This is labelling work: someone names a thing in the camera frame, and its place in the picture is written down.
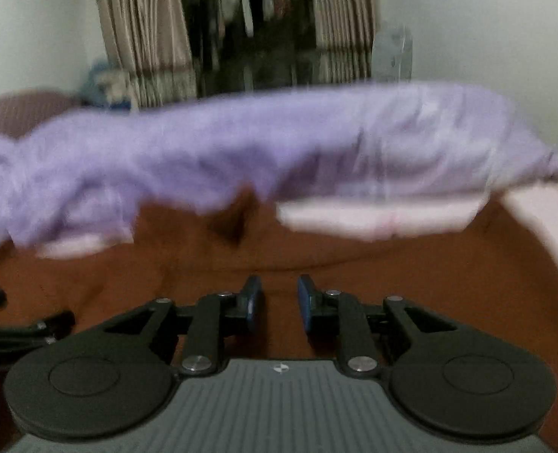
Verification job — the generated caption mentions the pile of clothes in corner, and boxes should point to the pile of clothes in corner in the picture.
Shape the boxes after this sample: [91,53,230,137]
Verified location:
[78,59,114,105]

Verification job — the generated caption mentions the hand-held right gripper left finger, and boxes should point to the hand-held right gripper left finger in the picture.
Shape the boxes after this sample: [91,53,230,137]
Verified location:
[102,274,265,376]

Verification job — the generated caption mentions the purple duvet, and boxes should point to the purple duvet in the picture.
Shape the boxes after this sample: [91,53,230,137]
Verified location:
[0,80,558,252]

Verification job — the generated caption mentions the standing fan in plastic cover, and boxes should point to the standing fan in plastic cover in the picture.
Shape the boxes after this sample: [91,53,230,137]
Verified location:
[371,26,413,82]

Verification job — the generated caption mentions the brown jacket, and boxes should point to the brown jacket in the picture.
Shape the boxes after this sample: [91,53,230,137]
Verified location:
[0,184,558,453]

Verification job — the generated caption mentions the bed with pink sheet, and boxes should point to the bed with pink sheet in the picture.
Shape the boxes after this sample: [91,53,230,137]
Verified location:
[36,182,558,296]

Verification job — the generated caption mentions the row of hanging clothes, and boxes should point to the row of hanging clothes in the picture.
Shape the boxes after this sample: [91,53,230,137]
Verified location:
[185,0,318,92]

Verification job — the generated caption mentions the maroon pillow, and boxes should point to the maroon pillow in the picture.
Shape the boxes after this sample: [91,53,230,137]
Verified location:
[0,87,82,139]

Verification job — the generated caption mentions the white crumpled cloth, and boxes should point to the white crumpled cloth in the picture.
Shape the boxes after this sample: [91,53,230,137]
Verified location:
[100,68,134,105]

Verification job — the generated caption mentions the beige striped curtain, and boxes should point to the beige striped curtain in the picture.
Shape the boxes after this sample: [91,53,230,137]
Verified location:
[95,0,197,110]
[310,0,380,84]

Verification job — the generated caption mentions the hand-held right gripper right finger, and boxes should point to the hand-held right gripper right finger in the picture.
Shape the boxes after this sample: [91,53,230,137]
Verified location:
[297,274,459,378]

